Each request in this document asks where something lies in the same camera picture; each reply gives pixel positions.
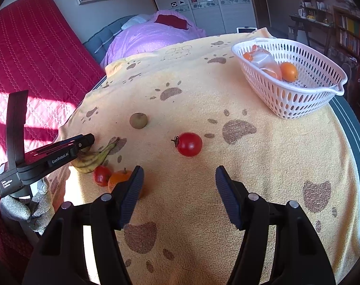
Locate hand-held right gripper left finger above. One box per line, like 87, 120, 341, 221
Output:
21, 165, 145, 285

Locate orange plastic bag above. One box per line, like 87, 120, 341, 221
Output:
243, 44, 283, 81

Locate yellow paw print towel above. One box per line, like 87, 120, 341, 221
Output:
54, 27, 360, 285

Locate dark red cloth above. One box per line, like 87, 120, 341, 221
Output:
154, 14, 188, 31

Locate white pillow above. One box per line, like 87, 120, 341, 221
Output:
122, 14, 152, 30

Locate small red tomato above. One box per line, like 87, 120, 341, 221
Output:
93, 165, 113, 187

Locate wooden desk shelf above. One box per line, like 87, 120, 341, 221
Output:
297, 0, 330, 21

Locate dark wooden desk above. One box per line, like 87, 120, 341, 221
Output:
288, 15, 336, 54

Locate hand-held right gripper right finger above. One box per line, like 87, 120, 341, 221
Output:
215, 165, 336, 285

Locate dimpled orange with stem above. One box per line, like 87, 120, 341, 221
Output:
108, 168, 143, 199

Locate red quilted mattress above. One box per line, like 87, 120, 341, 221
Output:
0, 0, 106, 202

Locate bookshelf with books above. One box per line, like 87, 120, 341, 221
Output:
333, 4, 360, 63

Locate grey bed headboard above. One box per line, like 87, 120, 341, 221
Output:
82, 15, 139, 63

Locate spotted yellow banana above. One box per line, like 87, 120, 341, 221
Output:
71, 137, 120, 173

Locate purple duvet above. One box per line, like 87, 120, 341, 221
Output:
100, 10, 207, 69

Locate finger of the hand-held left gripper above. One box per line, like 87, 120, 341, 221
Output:
69, 133, 96, 156
26, 136, 84, 161

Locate white plastic basket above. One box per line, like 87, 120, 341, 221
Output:
231, 38, 348, 120

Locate person's left hand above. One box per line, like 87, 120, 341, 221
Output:
0, 181, 54, 235

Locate medium yellow orange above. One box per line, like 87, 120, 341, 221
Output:
279, 62, 298, 83

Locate large red tomato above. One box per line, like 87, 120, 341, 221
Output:
171, 132, 203, 157

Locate white wardrobe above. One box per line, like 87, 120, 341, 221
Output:
147, 0, 259, 38

